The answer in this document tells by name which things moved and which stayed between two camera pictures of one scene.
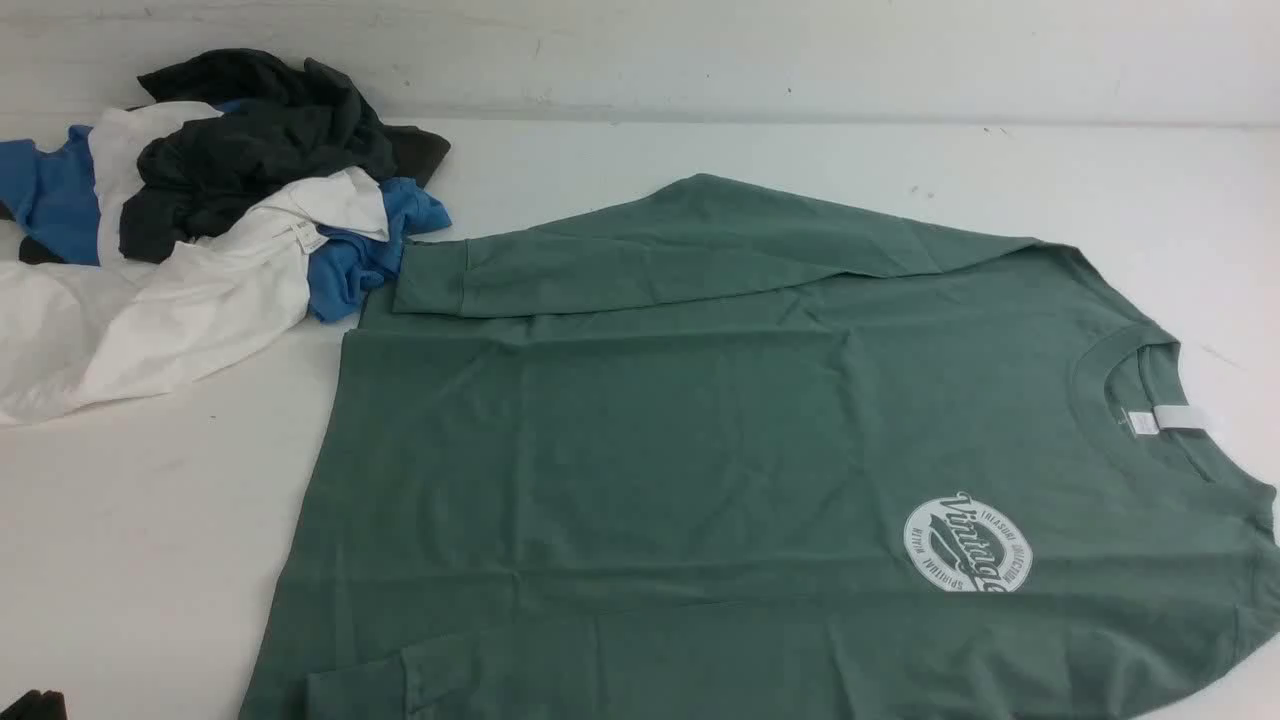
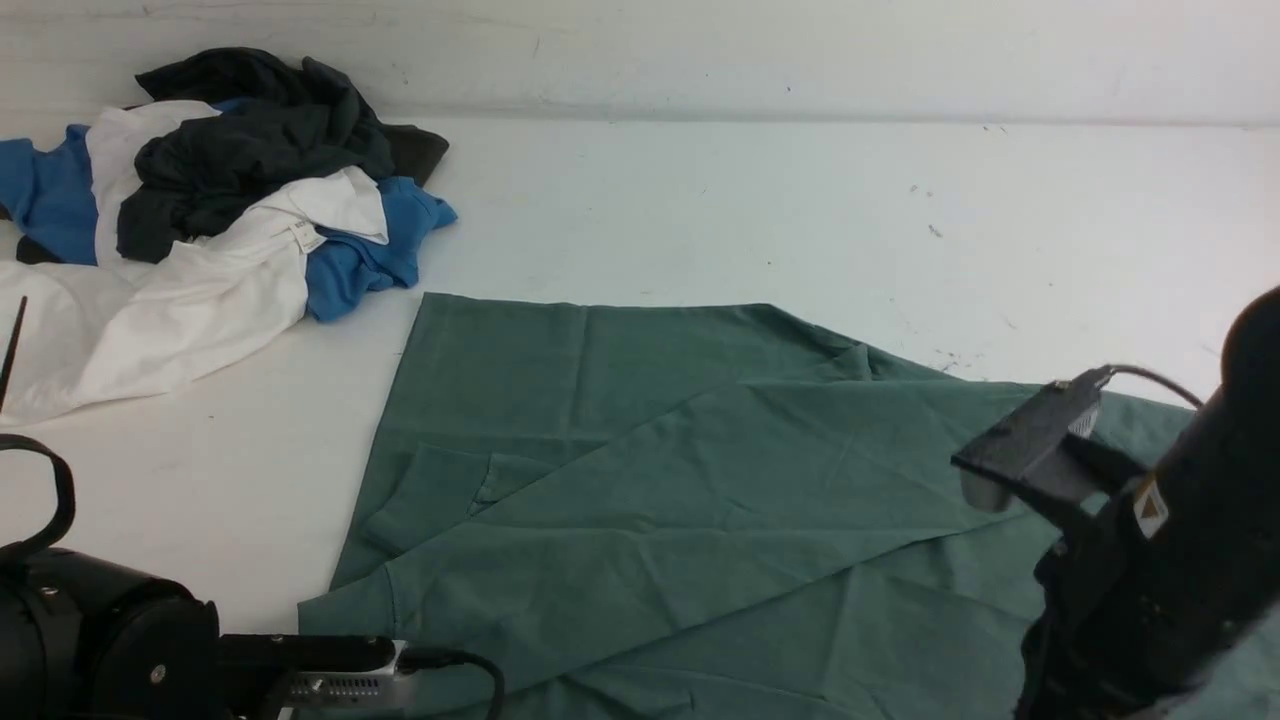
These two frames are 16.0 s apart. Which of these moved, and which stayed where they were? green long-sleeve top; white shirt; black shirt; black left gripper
Moved: black left gripper; green long-sleeve top
Stayed: white shirt; black shirt
